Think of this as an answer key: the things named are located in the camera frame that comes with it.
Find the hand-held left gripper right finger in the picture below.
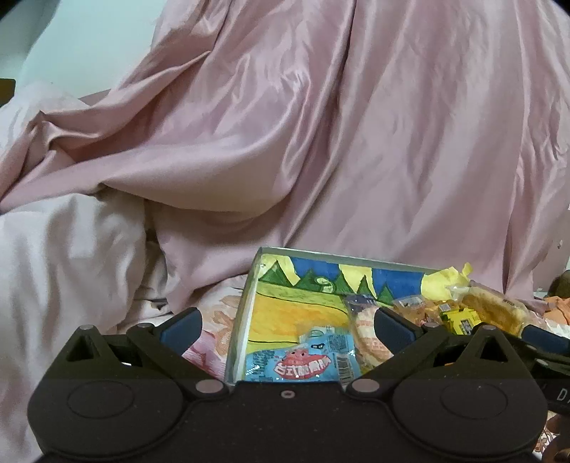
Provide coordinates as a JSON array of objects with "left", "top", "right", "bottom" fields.
[{"left": 345, "top": 307, "right": 524, "bottom": 399}]

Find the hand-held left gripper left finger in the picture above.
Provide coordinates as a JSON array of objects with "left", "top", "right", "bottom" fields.
[{"left": 52, "top": 307, "right": 230, "bottom": 399}]

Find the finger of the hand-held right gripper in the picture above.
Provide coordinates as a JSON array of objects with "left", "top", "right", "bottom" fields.
[{"left": 521, "top": 324, "right": 570, "bottom": 363}]

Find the clear pack of cookies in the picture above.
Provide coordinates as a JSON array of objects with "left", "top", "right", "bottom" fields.
[{"left": 343, "top": 294, "right": 397, "bottom": 375}]

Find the cream bread packet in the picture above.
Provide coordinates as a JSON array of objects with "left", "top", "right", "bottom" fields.
[{"left": 447, "top": 280, "right": 528, "bottom": 338}]

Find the yellow-green snack packet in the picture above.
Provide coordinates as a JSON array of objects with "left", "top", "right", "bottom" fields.
[{"left": 439, "top": 306, "right": 482, "bottom": 335}]

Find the grey box with painted inside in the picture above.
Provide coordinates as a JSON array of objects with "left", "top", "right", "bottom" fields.
[{"left": 224, "top": 246, "right": 548, "bottom": 386}]

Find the blue candy packet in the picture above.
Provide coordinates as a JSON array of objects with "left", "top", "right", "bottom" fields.
[{"left": 244, "top": 327, "right": 357, "bottom": 384}]

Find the orange cloth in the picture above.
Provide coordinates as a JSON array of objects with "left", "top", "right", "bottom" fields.
[{"left": 532, "top": 296, "right": 570, "bottom": 328}]

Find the crumpled yellow paper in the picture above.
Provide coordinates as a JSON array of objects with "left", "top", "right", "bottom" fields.
[{"left": 421, "top": 262, "right": 473, "bottom": 306}]

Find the white duvet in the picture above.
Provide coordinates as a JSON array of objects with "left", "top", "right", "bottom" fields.
[{"left": 0, "top": 82, "right": 170, "bottom": 459}]

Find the pink satin cloth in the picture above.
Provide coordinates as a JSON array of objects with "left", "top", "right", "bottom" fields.
[{"left": 0, "top": 0, "right": 570, "bottom": 308}]

